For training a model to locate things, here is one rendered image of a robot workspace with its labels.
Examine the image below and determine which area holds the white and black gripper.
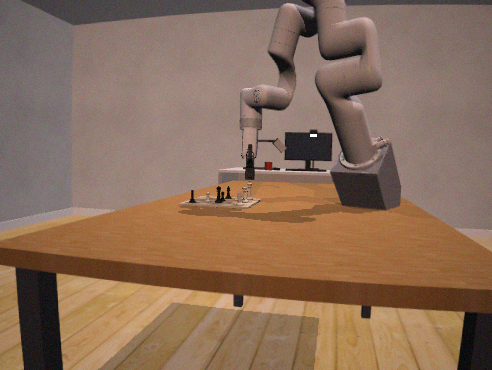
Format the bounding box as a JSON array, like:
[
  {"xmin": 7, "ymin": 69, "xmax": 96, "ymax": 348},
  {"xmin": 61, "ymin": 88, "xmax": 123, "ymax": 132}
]
[{"xmin": 240, "ymin": 127, "xmax": 262, "ymax": 180}]

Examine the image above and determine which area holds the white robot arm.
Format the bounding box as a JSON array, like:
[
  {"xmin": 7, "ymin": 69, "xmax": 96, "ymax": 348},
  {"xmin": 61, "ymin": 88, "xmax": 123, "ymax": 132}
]
[{"xmin": 240, "ymin": 0, "xmax": 390, "ymax": 170}]

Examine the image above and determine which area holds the chessboard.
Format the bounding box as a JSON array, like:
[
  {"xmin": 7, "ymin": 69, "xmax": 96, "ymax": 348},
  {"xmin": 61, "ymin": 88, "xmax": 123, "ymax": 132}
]
[{"xmin": 179, "ymin": 196, "xmax": 262, "ymax": 209}]

